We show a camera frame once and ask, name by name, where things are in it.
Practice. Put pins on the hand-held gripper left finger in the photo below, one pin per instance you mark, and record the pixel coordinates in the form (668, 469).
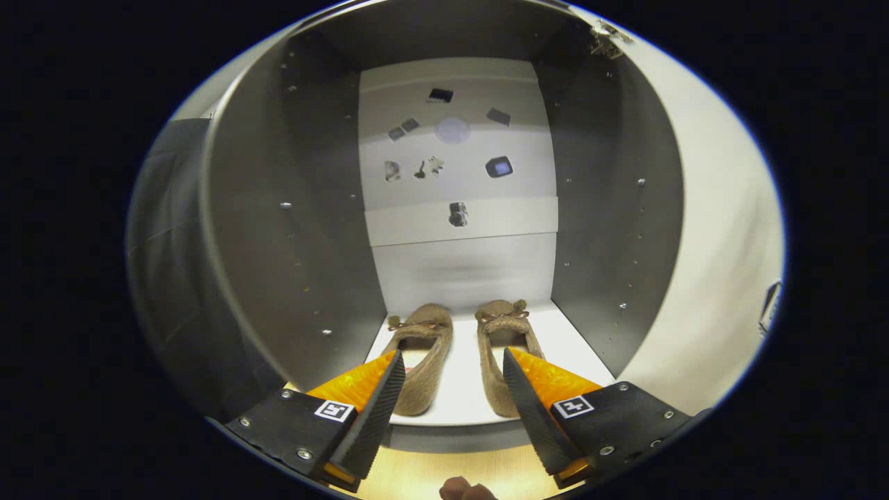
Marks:
(375, 417)

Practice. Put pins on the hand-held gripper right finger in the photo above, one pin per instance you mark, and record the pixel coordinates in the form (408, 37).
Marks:
(531, 417)

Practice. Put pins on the brown furry shoe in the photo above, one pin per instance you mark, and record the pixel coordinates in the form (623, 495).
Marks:
(489, 375)
(430, 382)

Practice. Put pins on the dark grey shoe cabinet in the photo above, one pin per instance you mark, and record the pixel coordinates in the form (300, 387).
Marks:
(312, 208)

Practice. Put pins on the metal door hinge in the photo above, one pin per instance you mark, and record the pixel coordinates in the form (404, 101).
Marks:
(605, 38)

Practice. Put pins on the black backdrop cloth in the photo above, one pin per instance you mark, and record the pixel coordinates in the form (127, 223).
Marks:
(167, 278)

